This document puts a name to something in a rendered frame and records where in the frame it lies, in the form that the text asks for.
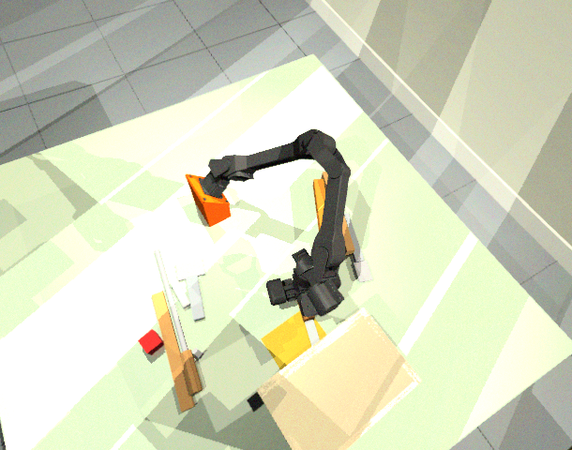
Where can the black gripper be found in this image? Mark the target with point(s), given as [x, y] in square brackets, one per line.
[281, 291]

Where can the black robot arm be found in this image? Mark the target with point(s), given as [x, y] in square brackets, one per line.
[328, 249]

